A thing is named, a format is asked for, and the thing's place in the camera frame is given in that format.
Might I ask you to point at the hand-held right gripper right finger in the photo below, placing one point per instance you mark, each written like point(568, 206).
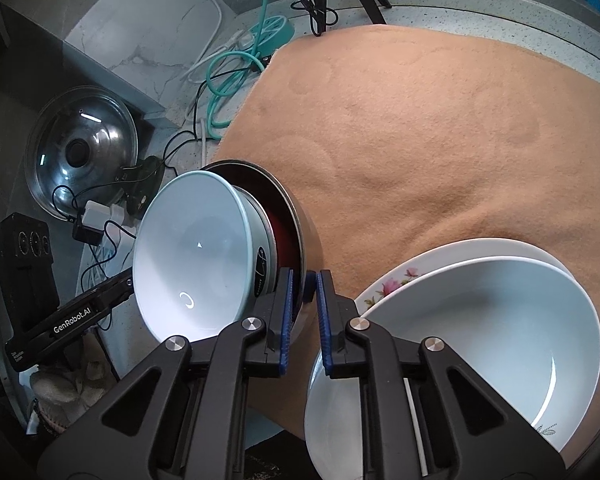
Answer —
point(325, 325)

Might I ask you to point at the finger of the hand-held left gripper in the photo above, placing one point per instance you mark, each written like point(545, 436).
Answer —
point(105, 295)

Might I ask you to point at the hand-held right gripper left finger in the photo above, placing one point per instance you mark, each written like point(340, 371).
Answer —
point(287, 320)

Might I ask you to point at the large stainless steel bowl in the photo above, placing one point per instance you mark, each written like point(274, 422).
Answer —
point(307, 255)

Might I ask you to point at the red steel bowl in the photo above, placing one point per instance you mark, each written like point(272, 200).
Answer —
point(281, 235)

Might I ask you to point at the white ceramic bowl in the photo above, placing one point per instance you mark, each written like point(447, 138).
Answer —
point(195, 260)

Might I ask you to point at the pink floral white plate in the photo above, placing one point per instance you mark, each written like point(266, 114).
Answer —
point(420, 267)

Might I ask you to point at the white deep plate leaf print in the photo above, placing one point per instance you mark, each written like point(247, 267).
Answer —
point(480, 335)

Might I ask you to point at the person's left hand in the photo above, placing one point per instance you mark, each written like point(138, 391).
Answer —
point(65, 385)

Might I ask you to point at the white charger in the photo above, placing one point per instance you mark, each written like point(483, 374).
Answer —
point(97, 212)

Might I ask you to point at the glass pot lid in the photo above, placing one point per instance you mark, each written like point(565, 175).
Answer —
point(80, 155)

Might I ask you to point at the brown cloth mat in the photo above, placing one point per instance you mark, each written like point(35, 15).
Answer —
point(405, 135)

